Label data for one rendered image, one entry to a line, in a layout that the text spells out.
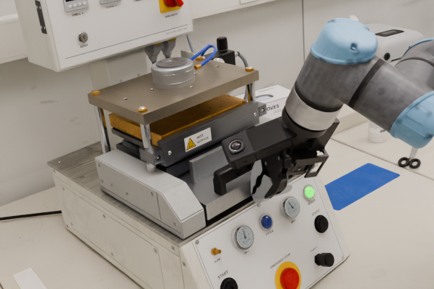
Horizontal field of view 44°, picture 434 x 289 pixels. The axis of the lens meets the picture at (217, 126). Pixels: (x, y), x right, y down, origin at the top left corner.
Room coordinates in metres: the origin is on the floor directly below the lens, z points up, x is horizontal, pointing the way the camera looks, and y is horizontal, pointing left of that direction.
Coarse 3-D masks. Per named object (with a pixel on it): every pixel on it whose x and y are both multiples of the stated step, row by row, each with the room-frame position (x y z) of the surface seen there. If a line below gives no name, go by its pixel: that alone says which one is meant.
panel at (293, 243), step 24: (288, 192) 0.85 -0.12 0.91; (240, 216) 0.78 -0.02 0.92; (312, 216) 0.85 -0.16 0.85; (192, 240) 0.71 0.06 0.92; (216, 240) 0.73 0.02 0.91; (264, 240) 0.78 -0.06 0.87; (288, 240) 0.80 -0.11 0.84; (312, 240) 0.83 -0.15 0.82; (336, 240) 0.86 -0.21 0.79; (216, 264) 0.71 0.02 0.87; (240, 264) 0.73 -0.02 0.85; (264, 264) 0.75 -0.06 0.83; (288, 264) 0.78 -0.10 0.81; (312, 264) 0.80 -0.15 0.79; (336, 264) 0.83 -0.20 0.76; (216, 288) 0.69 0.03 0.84; (240, 288) 0.71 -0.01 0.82; (264, 288) 0.73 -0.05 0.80
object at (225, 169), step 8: (224, 168) 0.78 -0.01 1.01; (240, 168) 0.79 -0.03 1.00; (248, 168) 0.81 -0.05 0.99; (216, 176) 0.77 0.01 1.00; (224, 176) 0.77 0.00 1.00; (232, 176) 0.78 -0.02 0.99; (216, 184) 0.77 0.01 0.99; (224, 184) 0.77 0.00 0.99; (216, 192) 0.77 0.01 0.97; (224, 192) 0.77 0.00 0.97
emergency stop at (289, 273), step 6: (288, 270) 0.76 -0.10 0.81; (294, 270) 0.77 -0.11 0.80; (282, 276) 0.75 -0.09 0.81; (288, 276) 0.75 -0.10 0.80; (294, 276) 0.76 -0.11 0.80; (282, 282) 0.75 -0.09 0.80; (288, 282) 0.75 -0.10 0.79; (294, 282) 0.76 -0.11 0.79; (288, 288) 0.74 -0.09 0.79; (294, 288) 0.75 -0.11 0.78
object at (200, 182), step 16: (192, 160) 0.83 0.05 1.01; (208, 160) 0.84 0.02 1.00; (224, 160) 0.86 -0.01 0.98; (192, 176) 0.82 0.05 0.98; (208, 176) 0.84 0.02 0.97; (240, 176) 0.83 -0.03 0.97; (192, 192) 0.79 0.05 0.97; (208, 192) 0.78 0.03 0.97; (240, 192) 0.79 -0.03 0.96; (208, 208) 0.74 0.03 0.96; (224, 208) 0.77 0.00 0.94
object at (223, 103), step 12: (228, 96) 0.99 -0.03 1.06; (192, 108) 0.94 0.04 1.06; (204, 108) 0.94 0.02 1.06; (216, 108) 0.93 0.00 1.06; (228, 108) 0.93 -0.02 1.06; (120, 120) 0.93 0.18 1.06; (168, 120) 0.90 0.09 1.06; (180, 120) 0.89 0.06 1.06; (192, 120) 0.89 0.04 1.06; (204, 120) 0.89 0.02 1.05; (120, 132) 0.94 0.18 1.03; (132, 132) 0.90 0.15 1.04; (156, 132) 0.85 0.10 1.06; (168, 132) 0.84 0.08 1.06; (156, 144) 0.85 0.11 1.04
